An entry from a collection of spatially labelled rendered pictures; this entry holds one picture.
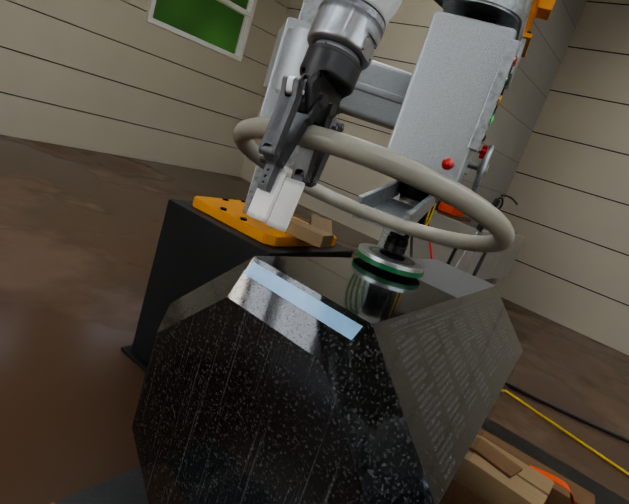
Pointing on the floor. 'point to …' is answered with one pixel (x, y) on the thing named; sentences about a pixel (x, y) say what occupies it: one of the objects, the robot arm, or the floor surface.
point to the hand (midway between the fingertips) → (275, 200)
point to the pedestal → (198, 265)
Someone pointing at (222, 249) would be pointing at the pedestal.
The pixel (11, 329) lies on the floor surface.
